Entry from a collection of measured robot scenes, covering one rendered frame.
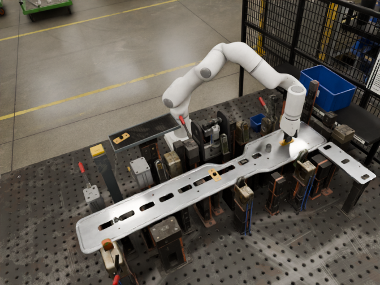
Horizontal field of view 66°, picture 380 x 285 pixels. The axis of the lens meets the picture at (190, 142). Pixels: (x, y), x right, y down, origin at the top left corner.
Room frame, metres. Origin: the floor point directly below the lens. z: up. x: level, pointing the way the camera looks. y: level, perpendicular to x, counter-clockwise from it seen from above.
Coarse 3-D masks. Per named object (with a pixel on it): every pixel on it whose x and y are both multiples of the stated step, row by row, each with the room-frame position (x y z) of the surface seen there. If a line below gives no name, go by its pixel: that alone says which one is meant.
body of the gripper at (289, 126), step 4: (284, 116) 1.14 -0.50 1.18; (284, 120) 1.15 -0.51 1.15; (288, 120) 1.12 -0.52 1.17; (292, 120) 1.11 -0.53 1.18; (296, 120) 1.10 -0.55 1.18; (280, 124) 1.17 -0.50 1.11; (284, 124) 1.14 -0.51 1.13; (288, 124) 1.12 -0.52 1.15; (292, 124) 1.10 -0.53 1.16; (296, 124) 1.09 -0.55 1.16; (284, 128) 1.14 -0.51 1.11; (288, 128) 1.11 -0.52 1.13; (292, 128) 1.09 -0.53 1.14; (296, 128) 1.09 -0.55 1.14; (288, 132) 1.11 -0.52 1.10; (292, 132) 1.09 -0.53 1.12
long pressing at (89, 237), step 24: (264, 144) 1.14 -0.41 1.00; (288, 144) 1.12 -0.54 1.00; (312, 144) 1.10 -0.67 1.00; (216, 168) 1.01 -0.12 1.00; (240, 168) 0.99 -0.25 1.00; (264, 168) 0.97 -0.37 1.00; (144, 192) 0.90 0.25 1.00; (168, 192) 0.88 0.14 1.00; (192, 192) 0.87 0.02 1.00; (216, 192) 0.86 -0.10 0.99; (96, 216) 0.79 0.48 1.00; (144, 216) 0.76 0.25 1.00; (96, 240) 0.67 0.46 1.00
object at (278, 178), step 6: (276, 174) 0.93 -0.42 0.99; (270, 180) 0.93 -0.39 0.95; (276, 180) 0.89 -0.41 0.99; (282, 180) 0.89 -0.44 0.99; (270, 186) 0.92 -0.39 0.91; (276, 186) 0.88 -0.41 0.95; (282, 186) 0.88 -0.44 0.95; (270, 192) 0.92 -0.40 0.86; (276, 192) 0.88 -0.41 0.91; (282, 192) 0.88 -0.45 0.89; (270, 198) 0.91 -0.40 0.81; (276, 198) 0.88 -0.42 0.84; (270, 204) 0.90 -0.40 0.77; (276, 204) 0.89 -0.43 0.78; (270, 210) 0.89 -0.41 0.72; (276, 210) 0.87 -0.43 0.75
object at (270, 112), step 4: (272, 96) 1.29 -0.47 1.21; (272, 100) 1.29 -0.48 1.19; (276, 100) 1.25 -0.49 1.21; (268, 104) 1.29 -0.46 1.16; (272, 104) 1.28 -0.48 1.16; (268, 108) 1.28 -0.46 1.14; (272, 108) 1.28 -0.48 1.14; (268, 112) 1.28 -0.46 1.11; (272, 112) 1.28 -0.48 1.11; (268, 116) 1.28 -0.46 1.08; (272, 116) 1.28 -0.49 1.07
